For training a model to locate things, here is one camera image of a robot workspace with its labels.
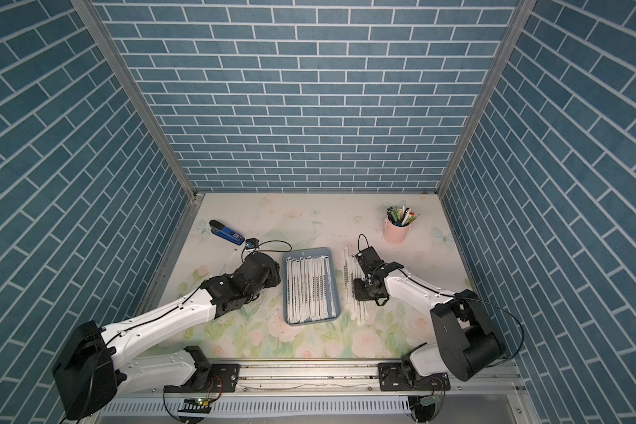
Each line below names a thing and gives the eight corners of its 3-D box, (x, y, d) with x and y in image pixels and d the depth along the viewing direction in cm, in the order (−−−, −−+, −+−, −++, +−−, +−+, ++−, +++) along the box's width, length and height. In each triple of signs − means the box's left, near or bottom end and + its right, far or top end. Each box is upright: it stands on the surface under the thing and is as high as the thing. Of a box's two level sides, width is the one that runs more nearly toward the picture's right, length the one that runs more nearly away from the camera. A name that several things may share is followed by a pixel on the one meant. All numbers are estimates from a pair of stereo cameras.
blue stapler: (209, 230, 109) (205, 224, 106) (216, 224, 111) (213, 218, 108) (238, 247, 103) (236, 242, 101) (245, 240, 106) (243, 235, 103)
